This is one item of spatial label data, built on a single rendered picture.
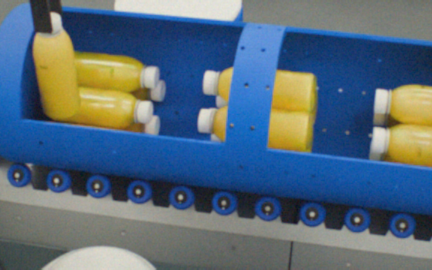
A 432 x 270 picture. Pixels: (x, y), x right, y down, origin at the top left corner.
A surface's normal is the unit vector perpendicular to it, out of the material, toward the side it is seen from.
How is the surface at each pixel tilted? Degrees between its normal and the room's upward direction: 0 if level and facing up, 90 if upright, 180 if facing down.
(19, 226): 70
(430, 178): 85
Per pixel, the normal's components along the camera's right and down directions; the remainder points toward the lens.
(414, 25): -0.01, -0.78
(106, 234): -0.19, 0.32
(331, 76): -0.19, 0.55
